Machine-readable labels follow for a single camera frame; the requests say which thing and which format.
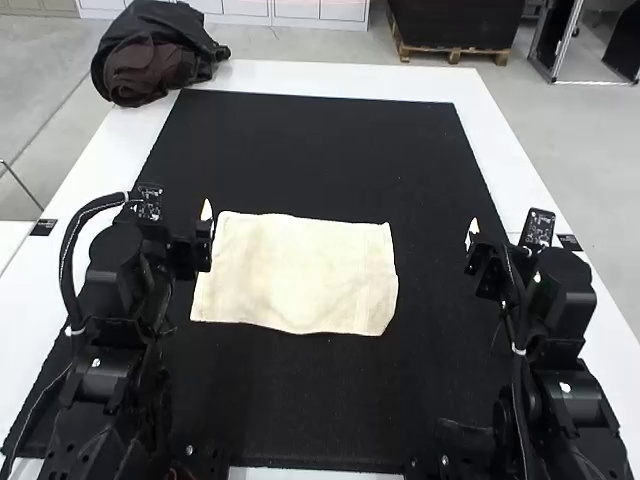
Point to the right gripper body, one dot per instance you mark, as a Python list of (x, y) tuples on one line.
[(492, 272)]

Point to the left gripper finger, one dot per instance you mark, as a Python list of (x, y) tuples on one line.
[(206, 208)]

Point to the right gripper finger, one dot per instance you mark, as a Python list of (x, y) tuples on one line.
[(472, 230)]

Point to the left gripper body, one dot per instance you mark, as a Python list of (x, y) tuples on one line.
[(192, 255)]

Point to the pale towel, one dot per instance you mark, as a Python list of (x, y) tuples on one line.
[(295, 270)]

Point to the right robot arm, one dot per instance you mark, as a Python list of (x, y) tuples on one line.
[(565, 310)]

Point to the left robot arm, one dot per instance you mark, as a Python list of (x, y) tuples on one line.
[(115, 285)]

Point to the black mat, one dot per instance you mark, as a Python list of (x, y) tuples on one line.
[(325, 165)]

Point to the black bag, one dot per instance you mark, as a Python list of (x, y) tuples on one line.
[(150, 50)]

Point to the wooden pallet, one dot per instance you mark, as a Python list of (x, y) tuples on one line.
[(450, 52)]

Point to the grey cupboard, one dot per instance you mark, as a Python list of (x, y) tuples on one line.
[(225, 10)]

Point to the black crate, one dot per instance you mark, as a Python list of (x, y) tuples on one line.
[(450, 22)]

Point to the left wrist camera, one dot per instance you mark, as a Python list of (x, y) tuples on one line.
[(149, 202)]

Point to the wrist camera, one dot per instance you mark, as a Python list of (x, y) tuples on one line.
[(149, 202), (539, 227)]

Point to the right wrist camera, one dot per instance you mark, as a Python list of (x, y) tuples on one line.
[(539, 227)]

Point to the metal frame cart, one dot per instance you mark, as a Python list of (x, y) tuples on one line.
[(555, 40)]

